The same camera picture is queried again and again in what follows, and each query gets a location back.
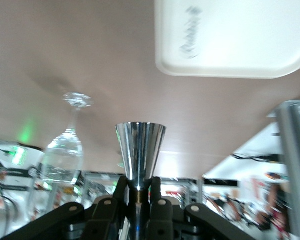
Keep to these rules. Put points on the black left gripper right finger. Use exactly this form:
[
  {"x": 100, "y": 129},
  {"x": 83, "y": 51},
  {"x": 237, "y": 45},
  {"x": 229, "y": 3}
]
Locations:
[{"x": 162, "y": 215}]

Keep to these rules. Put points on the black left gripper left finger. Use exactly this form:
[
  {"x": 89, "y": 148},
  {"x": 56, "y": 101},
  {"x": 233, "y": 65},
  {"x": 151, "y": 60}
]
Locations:
[{"x": 100, "y": 212}]

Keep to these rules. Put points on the silver metal jigger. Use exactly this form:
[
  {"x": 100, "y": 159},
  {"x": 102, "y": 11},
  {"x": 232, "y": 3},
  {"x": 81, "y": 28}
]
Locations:
[{"x": 140, "y": 150}]

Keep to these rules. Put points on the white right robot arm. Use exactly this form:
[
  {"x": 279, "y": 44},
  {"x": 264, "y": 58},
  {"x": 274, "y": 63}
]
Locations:
[{"x": 20, "y": 157}]

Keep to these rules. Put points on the clear wine glass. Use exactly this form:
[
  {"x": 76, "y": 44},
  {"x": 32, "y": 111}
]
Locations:
[{"x": 63, "y": 157}]

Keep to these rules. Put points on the brown table cloth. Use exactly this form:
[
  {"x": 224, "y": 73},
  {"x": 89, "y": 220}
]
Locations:
[{"x": 90, "y": 50}]

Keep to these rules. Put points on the beige rabbit print tray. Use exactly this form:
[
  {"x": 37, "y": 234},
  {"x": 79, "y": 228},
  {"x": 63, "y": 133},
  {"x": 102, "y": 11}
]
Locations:
[{"x": 227, "y": 37}]

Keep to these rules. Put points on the aluminium frame post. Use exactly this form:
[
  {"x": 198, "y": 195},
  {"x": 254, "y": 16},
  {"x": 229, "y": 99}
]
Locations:
[{"x": 293, "y": 162}]

